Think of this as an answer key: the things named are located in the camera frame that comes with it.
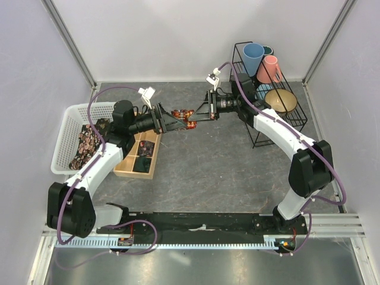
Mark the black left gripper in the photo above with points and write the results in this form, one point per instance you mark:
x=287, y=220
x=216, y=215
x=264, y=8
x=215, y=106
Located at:
x=164, y=122

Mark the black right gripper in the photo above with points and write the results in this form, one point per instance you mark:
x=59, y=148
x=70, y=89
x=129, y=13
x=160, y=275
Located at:
x=208, y=110

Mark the multicolour patchwork tie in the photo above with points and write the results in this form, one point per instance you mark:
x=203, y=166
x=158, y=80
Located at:
x=183, y=115

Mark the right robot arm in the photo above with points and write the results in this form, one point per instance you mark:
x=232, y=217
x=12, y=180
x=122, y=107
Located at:
x=308, y=170

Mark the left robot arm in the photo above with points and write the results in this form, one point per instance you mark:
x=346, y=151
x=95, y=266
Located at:
x=70, y=207

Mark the wooden compartment box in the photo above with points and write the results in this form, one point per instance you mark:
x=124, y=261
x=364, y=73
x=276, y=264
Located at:
x=135, y=135

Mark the rolled dark green tie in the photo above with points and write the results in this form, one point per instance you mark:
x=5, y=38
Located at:
x=142, y=164

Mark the light blue cup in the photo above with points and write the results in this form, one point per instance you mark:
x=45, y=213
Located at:
x=262, y=90

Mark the black gold patterned tie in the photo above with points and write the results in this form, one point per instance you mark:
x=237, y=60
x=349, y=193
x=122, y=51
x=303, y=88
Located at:
x=103, y=127

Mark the pink mug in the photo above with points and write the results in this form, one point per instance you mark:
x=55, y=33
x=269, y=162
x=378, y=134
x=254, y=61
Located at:
x=269, y=70

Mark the blue plastic cup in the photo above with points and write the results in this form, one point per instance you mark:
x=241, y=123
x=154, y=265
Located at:
x=252, y=56

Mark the wooden bowl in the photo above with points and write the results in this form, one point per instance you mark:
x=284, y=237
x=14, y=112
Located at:
x=281, y=100

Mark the floral black pink tie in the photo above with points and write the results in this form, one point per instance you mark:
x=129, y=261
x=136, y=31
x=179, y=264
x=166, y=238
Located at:
x=88, y=144

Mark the dark green cup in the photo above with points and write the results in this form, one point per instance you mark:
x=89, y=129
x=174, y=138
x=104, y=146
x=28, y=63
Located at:
x=268, y=50

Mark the white plastic basket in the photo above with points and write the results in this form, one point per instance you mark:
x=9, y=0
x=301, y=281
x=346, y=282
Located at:
x=67, y=143

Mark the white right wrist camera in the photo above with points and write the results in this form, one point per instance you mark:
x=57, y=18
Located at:
x=213, y=78

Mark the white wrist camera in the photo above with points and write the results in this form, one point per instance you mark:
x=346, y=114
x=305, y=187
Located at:
x=146, y=95
x=213, y=78

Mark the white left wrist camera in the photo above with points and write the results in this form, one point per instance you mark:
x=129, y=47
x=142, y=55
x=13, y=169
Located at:
x=146, y=95

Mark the black wire rack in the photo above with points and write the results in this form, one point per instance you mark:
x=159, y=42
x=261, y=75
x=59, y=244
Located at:
x=296, y=118

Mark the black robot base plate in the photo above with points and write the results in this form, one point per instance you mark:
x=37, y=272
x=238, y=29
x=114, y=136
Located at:
x=205, y=226

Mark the slotted cable duct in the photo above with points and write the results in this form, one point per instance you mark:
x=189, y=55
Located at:
x=119, y=243

